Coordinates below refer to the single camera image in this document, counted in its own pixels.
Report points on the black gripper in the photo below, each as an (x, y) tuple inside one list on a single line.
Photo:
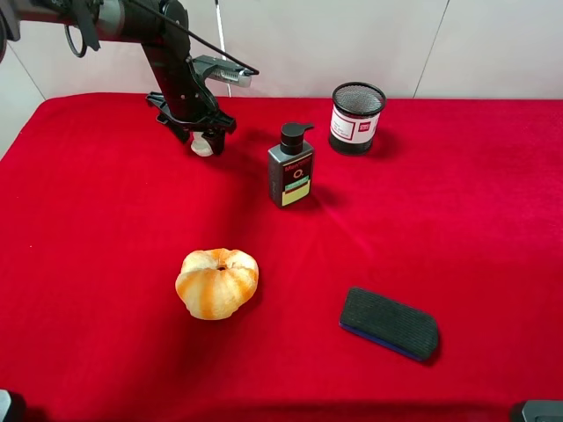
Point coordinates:
[(184, 99)]

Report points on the small white duck figurine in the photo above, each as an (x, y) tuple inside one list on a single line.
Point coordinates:
[(200, 146)]

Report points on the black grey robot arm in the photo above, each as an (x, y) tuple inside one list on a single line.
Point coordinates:
[(160, 27)]

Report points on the dark pump dispenser bottle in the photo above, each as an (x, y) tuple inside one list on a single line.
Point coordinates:
[(290, 165)]

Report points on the peeled orange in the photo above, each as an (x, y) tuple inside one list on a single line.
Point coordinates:
[(213, 284)]

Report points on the black mesh pen holder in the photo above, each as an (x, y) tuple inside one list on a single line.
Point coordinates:
[(356, 111)]

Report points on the red tablecloth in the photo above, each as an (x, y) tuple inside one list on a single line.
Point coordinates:
[(456, 211)]

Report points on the black whiteboard eraser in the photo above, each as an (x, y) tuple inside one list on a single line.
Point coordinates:
[(393, 325)]

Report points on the black base corner left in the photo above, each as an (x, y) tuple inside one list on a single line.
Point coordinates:
[(12, 406)]

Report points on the black base corner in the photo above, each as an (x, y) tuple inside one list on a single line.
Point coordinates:
[(537, 411), (12, 406)]

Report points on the black base corner right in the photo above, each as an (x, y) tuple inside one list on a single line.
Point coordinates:
[(537, 411)]

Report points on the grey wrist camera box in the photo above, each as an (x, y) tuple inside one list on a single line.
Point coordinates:
[(223, 71)]

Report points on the white vertical wall strip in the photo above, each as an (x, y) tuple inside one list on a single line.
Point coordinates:
[(219, 23)]

